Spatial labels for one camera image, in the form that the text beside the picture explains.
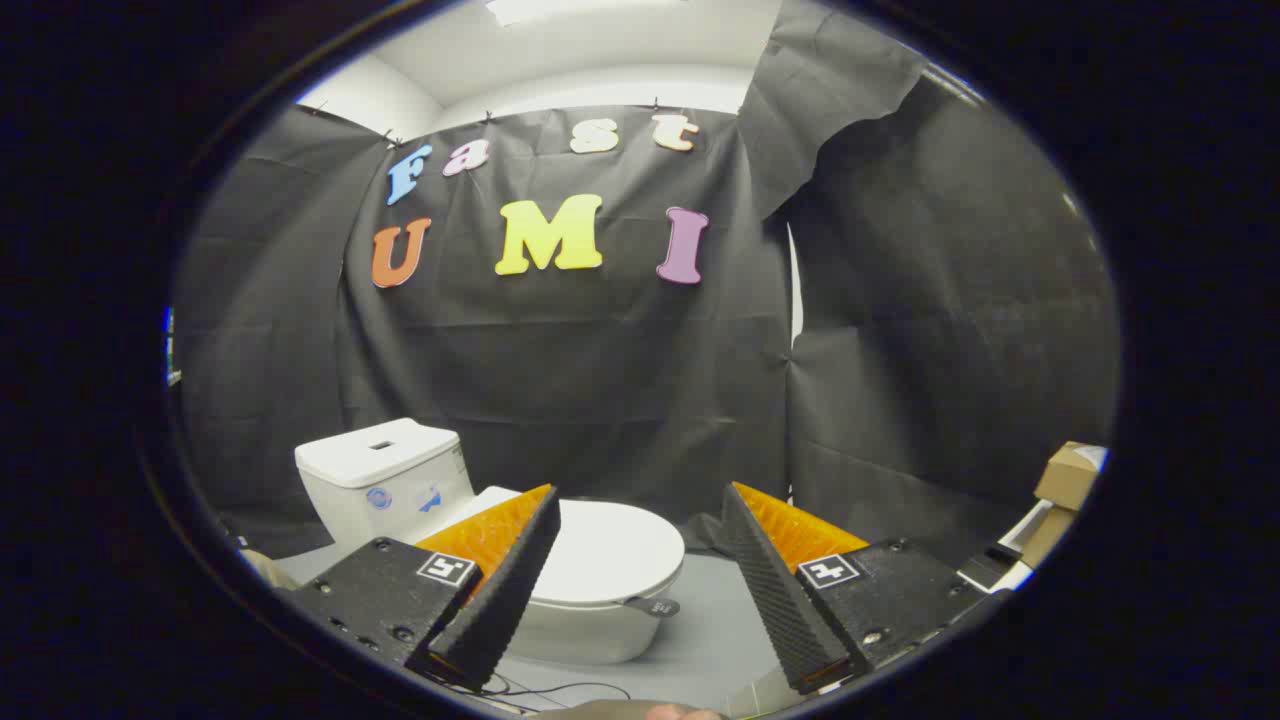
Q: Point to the brown cardboard box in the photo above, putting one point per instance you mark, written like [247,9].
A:
[1068,475]
[1045,535]

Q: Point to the black backdrop cloth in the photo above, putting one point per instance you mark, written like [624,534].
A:
[600,370]

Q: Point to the ceiling light panel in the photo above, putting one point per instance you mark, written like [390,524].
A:
[540,10]

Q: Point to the white toilet lid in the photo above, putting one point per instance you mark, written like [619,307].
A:
[615,550]

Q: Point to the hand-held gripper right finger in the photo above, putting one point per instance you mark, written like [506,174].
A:
[775,600]

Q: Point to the white flat box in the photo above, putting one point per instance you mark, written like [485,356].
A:
[1000,570]

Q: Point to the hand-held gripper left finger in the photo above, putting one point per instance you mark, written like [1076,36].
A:
[505,590]

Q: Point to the white toilet tank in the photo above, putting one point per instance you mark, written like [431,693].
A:
[380,480]

